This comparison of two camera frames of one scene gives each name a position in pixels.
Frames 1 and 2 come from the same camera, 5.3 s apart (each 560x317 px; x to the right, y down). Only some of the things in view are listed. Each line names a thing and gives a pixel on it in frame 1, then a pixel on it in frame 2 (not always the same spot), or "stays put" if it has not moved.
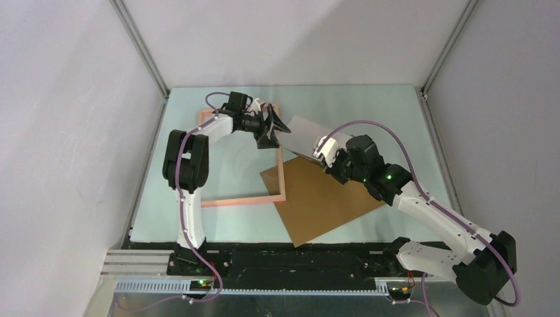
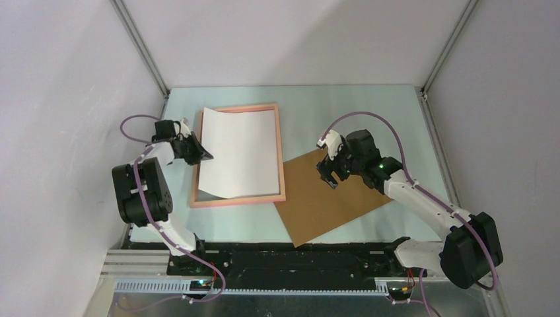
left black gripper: [262, 139] to [200, 153]
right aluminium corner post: [465, 17] stays put
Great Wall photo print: [306, 137] to [243, 146]
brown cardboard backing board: [315, 202] stays put
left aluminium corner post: [138, 38] stays put
